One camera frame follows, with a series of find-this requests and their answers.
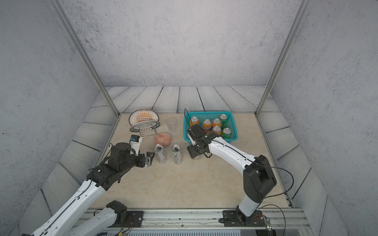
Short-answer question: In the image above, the silver white drink can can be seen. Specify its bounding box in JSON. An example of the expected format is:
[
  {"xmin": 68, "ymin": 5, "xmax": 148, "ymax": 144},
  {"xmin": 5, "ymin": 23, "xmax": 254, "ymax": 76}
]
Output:
[{"xmin": 154, "ymin": 144, "xmax": 167, "ymax": 163}]

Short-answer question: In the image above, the orange Schweppes can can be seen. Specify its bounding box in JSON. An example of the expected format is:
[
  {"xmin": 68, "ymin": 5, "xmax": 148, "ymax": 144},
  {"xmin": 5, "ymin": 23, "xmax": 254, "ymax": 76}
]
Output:
[{"xmin": 212, "ymin": 125, "xmax": 222, "ymax": 136}]

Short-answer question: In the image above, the green soda can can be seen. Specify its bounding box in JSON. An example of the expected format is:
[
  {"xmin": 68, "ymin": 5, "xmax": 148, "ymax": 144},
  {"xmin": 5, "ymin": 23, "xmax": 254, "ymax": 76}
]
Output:
[{"xmin": 221, "ymin": 127, "xmax": 232, "ymax": 139}]

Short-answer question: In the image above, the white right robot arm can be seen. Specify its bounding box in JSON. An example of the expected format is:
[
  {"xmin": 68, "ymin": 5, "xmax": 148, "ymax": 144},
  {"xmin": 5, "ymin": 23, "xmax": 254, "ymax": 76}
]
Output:
[{"xmin": 187, "ymin": 124, "xmax": 277, "ymax": 225}]

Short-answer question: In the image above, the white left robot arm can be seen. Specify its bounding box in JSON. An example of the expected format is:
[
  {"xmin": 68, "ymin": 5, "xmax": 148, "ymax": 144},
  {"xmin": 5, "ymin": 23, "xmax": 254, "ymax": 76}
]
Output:
[{"xmin": 32, "ymin": 143, "xmax": 155, "ymax": 236}]

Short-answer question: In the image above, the teal plastic basket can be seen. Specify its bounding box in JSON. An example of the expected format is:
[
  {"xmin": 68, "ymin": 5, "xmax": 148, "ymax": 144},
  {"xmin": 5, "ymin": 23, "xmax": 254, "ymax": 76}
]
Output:
[{"xmin": 183, "ymin": 111, "xmax": 238, "ymax": 143}]

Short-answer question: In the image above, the orange Fanta can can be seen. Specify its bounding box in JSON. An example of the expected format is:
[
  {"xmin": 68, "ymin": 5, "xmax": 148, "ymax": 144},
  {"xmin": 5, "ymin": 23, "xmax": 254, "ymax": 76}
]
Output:
[{"xmin": 202, "ymin": 119, "xmax": 212, "ymax": 133}]

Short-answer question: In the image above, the orange yellow can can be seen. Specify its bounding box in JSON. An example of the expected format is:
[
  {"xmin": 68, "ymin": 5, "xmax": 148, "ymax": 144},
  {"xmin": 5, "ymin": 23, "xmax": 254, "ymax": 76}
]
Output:
[{"xmin": 190, "ymin": 117, "xmax": 199, "ymax": 127}]

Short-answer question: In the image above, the red patterned bowl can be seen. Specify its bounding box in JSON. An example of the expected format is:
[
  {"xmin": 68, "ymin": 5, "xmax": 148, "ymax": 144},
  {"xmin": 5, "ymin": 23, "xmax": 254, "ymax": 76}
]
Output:
[{"xmin": 154, "ymin": 132, "xmax": 172, "ymax": 147}]

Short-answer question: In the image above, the orange can silver top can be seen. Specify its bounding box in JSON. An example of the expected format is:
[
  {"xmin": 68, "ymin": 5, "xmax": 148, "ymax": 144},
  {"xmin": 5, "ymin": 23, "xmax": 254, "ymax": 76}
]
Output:
[{"xmin": 212, "ymin": 118, "xmax": 222, "ymax": 127}]

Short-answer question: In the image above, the green rimmed white plate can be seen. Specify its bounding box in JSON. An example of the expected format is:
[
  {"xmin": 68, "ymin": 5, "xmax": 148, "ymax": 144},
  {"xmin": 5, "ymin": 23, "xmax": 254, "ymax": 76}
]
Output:
[{"xmin": 130, "ymin": 121, "xmax": 160, "ymax": 133}]

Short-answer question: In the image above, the green can at back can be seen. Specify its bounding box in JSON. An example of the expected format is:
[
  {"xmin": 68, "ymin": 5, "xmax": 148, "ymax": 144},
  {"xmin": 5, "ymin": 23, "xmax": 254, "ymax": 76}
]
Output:
[{"xmin": 219, "ymin": 114, "xmax": 228, "ymax": 128}]

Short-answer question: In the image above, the clear plastic cup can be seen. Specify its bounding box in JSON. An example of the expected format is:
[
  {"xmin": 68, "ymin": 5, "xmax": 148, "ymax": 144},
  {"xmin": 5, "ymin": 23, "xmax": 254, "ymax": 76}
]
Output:
[{"xmin": 165, "ymin": 117, "xmax": 178, "ymax": 132}]

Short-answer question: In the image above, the orange sunburst plate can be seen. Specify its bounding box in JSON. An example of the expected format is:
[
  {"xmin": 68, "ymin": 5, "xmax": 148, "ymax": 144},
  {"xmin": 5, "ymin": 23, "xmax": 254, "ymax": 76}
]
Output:
[{"xmin": 129, "ymin": 109, "xmax": 159, "ymax": 126}]

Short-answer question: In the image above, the metal wire plate stand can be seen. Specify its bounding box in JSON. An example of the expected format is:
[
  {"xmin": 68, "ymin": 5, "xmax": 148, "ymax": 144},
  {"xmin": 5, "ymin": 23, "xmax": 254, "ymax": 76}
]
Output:
[{"xmin": 138, "ymin": 124, "xmax": 157, "ymax": 139}]

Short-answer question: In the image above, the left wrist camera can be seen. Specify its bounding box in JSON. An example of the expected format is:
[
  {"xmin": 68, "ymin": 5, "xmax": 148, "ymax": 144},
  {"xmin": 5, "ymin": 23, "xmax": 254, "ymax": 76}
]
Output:
[{"xmin": 130, "ymin": 135, "xmax": 143, "ymax": 156}]

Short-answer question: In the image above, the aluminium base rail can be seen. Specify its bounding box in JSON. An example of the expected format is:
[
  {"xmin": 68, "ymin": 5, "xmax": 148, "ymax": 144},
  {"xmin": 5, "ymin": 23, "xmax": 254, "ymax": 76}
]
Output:
[{"xmin": 66, "ymin": 207, "xmax": 314, "ymax": 236}]

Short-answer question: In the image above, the left aluminium frame post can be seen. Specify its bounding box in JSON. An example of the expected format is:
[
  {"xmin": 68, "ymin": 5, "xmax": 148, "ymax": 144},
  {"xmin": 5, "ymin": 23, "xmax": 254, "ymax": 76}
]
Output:
[{"xmin": 48, "ymin": 0, "xmax": 120, "ymax": 118}]

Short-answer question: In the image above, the aluminium frame post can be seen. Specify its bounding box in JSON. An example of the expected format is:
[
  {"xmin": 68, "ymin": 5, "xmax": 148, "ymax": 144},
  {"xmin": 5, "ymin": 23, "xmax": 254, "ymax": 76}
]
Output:
[
  {"xmin": 48, "ymin": 0, "xmax": 120, "ymax": 118},
  {"xmin": 255, "ymin": 0, "xmax": 311, "ymax": 117}
]

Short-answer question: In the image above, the right aluminium frame post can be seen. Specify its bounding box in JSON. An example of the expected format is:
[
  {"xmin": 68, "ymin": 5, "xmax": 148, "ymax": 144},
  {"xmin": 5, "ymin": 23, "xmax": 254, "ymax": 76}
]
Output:
[{"xmin": 255, "ymin": 0, "xmax": 311, "ymax": 117}]

